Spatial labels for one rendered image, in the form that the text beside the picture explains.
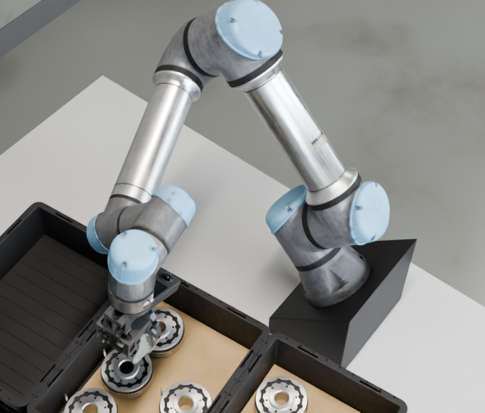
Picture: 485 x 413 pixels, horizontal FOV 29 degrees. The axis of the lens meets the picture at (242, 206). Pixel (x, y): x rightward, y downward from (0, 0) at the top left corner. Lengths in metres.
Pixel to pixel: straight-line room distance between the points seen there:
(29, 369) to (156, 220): 0.58
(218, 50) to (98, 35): 2.17
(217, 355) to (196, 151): 0.69
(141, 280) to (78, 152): 1.04
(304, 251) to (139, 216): 0.50
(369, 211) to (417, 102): 1.84
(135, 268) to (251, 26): 0.50
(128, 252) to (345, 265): 0.63
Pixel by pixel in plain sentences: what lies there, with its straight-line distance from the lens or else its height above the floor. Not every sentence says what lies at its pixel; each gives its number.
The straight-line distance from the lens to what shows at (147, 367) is 1.91.
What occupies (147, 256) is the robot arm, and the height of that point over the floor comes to 1.35.
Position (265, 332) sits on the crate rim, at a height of 0.93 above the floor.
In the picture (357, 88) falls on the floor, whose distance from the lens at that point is 3.64.
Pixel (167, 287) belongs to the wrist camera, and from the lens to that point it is 1.67.
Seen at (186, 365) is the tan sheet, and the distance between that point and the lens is 1.94.
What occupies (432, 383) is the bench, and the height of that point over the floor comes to 0.70.
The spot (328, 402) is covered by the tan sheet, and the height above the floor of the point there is 0.83.
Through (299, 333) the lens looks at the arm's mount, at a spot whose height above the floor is 0.78.
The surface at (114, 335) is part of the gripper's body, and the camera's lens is 1.62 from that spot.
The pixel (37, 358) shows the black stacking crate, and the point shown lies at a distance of 1.98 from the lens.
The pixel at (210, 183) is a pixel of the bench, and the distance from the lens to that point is 2.38.
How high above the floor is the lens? 2.53
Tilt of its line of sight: 52 degrees down
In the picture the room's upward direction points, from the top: 2 degrees clockwise
